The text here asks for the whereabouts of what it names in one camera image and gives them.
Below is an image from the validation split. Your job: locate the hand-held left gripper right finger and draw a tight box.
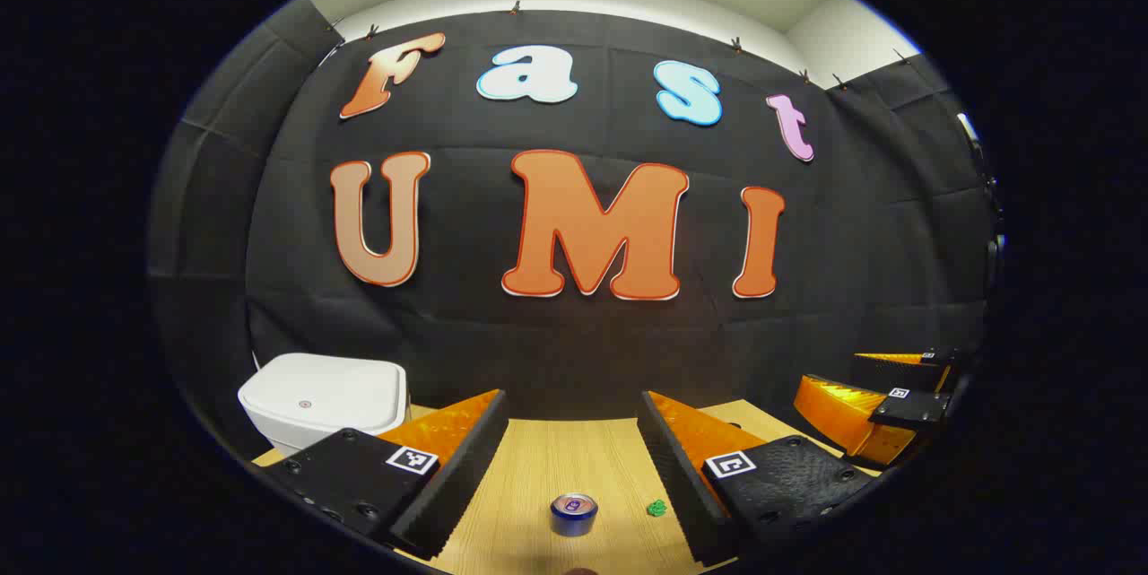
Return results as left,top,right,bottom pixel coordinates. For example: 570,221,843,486
637,391,875,569

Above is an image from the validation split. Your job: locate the black backdrop cloth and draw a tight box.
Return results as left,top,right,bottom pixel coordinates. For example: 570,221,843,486
148,0,1001,468

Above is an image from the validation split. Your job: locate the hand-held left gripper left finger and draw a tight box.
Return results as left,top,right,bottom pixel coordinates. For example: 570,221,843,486
260,389,510,561

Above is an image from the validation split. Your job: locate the blue pop can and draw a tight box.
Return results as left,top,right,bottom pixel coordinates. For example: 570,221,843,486
550,492,599,538

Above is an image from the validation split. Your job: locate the wooden desktop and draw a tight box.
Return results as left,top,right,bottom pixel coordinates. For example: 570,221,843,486
251,396,884,575

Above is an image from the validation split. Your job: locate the white desktop garbage bin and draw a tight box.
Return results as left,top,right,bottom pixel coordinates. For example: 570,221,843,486
238,353,412,457

